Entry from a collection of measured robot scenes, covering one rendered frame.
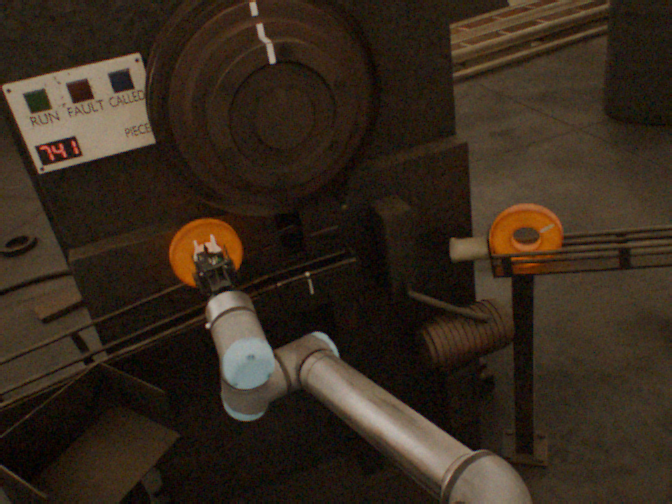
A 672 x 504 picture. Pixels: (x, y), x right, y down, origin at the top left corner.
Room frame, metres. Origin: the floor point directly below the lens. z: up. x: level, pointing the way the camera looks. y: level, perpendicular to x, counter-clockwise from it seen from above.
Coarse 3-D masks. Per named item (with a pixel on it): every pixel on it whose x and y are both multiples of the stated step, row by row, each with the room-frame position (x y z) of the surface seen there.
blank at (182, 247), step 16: (192, 224) 1.25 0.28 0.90; (208, 224) 1.24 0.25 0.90; (224, 224) 1.26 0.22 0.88; (176, 240) 1.23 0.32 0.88; (192, 240) 1.23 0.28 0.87; (208, 240) 1.24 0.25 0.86; (224, 240) 1.25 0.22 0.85; (176, 256) 1.22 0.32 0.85; (240, 256) 1.25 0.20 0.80; (176, 272) 1.21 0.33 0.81
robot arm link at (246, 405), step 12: (276, 360) 1.00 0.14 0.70; (276, 372) 0.98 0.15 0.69; (228, 384) 0.93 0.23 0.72; (264, 384) 0.94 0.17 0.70; (276, 384) 0.96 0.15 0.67; (228, 396) 0.94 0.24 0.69; (240, 396) 0.93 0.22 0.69; (252, 396) 0.93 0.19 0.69; (264, 396) 0.95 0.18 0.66; (276, 396) 0.96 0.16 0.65; (228, 408) 0.95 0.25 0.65; (240, 408) 0.94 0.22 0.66; (252, 408) 0.94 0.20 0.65; (264, 408) 0.96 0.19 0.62
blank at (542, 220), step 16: (512, 208) 1.28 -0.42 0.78; (528, 208) 1.26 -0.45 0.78; (544, 208) 1.27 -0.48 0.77; (496, 224) 1.28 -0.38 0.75; (512, 224) 1.27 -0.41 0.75; (528, 224) 1.25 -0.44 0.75; (544, 224) 1.24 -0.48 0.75; (496, 240) 1.28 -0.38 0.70; (512, 240) 1.28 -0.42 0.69; (544, 240) 1.24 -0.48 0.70; (560, 240) 1.23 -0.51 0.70; (544, 256) 1.24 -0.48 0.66
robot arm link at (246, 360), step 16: (224, 320) 0.98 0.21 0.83; (240, 320) 0.97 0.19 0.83; (256, 320) 0.99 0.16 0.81; (224, 336) 0.95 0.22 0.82; (240, 336) 0.94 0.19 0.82; (256, 336) 0.94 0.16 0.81; (224, 352) 0.92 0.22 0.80; (240, 352) 0.91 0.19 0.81; (256, 352) 0.91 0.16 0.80; (272, 352) 0.94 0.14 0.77; (224, 368) 0.91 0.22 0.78; (240, 368) 0.89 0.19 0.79; (256, 368) 0.90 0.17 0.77; (272, 368) 0.91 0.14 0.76; (240, 384) 0.90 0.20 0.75; (256, 384) 0.91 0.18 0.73
